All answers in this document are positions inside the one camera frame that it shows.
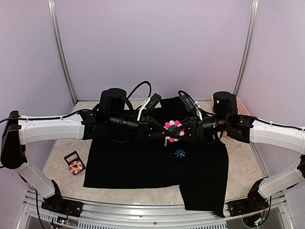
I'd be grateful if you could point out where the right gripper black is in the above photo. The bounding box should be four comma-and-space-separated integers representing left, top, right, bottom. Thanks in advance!
170, 114, 230, 142

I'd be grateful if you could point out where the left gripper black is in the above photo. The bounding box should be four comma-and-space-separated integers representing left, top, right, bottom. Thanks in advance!
107, 113, 171, 143

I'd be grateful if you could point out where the flower brooch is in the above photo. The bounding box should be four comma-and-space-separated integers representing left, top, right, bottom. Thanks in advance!
69, 161, 83, 175
164, 120, 185, 146

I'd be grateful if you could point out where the black t-shirt blue logo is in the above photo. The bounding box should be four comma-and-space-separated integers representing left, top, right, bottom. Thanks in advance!
82, 96, 230, 218

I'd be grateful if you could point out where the pink plastic basket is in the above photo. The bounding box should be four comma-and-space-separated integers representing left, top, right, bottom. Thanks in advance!
210, 97, 250, 116

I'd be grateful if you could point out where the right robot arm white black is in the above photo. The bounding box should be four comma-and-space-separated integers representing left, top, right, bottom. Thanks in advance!
164, 91, 305, 216

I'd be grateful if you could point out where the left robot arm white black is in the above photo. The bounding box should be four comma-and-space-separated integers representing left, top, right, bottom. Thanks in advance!
0, 88, 169, 217

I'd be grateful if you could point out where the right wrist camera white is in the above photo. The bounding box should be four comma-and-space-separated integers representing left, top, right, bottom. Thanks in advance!
178, 90, 203, 121

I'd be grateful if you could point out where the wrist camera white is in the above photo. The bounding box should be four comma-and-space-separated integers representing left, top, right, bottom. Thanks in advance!
137, 93, 162, 121
178, 90, 203, 121

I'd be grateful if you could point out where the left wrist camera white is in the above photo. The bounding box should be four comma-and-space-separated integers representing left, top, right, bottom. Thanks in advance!
137, 93, 162, 121

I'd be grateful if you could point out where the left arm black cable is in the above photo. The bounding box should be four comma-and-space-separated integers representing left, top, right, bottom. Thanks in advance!
0, 81, 153, 125

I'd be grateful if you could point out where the right aluminium frame post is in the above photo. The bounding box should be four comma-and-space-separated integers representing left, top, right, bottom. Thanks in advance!
233, 0, 259, 96

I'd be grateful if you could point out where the aluminium frame post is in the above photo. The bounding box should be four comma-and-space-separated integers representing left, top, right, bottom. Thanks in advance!
233, 0, 259, 96
47, 0, 78, 105

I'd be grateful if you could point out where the front aluminium rail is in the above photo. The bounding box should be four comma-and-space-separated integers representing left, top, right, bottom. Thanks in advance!
14, 188, 293, 229

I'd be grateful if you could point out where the left aluminium frame post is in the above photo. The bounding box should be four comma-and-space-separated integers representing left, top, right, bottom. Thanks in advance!
47, 0, 78, 105

